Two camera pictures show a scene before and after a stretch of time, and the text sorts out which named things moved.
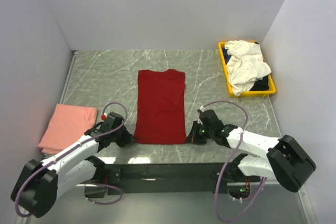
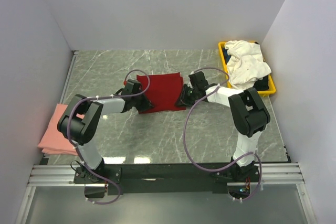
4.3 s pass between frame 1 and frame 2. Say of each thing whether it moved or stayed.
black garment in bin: stayed
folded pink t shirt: stayed
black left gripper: moved
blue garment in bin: stayed
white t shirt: stayed
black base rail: stayed
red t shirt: moved
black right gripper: moved
